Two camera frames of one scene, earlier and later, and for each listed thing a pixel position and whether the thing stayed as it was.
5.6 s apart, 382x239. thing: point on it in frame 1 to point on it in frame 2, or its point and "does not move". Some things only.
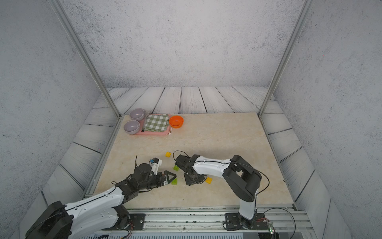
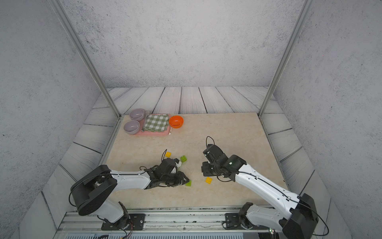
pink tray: (142, 132) does not move
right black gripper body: (195, 179) to (209, 170)
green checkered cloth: (157, 122) does not move
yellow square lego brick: (209, 180) does not move
